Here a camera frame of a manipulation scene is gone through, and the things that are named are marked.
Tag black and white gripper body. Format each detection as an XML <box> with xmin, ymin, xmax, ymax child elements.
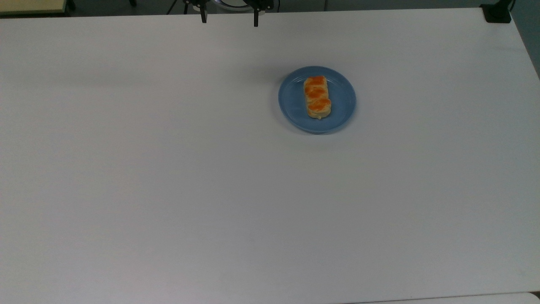
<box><xmin>183</xmin><ymin>0</ymin><xmax>275</xmax><ymax>13</ymax></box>

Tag orange glazed bread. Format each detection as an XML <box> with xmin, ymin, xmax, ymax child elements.
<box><xmin>304</xmin><ymin>76</ymin><xmax>332</xmax><ymax>120</ymax></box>

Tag black thin stand legs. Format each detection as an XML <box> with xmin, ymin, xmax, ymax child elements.
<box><xmin>166</xmin><ymin>0</ymin><xmax>190</xmax><ymax>16</ymax></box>

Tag blue round plate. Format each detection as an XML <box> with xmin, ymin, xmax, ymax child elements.
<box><xmin>278</xmin><ymin>65</ymin><xmax>357</xmax><ymax>134</ymax></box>

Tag beige side table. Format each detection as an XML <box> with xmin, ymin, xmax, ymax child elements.
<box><xmin>0</xmin><ymin>0</ymin><xmax>69</xmax><ymax>16</ymax></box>

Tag black table clamp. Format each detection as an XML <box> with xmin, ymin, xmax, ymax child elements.
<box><xmin>480</xmin><ymin>0</ymin><xmax>516</xmax><ymax>24</ymax></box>

